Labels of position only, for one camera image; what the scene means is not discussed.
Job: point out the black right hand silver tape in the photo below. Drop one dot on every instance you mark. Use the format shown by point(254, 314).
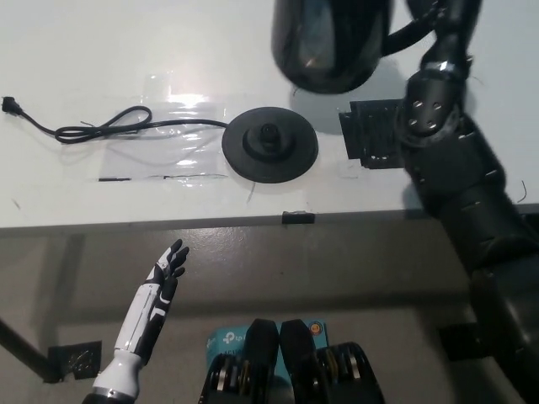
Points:
point(457, 29)

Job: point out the white and black left hand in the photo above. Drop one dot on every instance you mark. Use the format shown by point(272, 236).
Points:
point(139, 320)

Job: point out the black electric kettle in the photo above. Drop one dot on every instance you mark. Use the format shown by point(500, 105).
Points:
point(328, 38)

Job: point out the round black kettle base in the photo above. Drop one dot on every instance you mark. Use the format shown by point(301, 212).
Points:
point(290, 160)

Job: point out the black tape patch with scribbles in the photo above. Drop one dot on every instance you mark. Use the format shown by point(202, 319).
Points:
point(73, 359)

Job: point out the teal tp-link box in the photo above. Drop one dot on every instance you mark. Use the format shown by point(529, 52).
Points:
point(225, 341)

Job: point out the black slanted table leg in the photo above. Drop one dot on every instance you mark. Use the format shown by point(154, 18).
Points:
point(25, 349)

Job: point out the black tape square patch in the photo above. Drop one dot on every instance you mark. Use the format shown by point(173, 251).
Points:
point(370, 134)

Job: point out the thin black tape strip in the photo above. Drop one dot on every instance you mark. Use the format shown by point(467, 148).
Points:
point(113, 179)

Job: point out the small black tape piece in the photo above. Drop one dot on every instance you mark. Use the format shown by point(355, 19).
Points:
point(298, 217)

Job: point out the clear plastic film sheet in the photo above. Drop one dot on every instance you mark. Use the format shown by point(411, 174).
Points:
point(189, 109)

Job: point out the black table frame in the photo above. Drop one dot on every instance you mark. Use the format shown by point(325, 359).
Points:
point(457, 345)

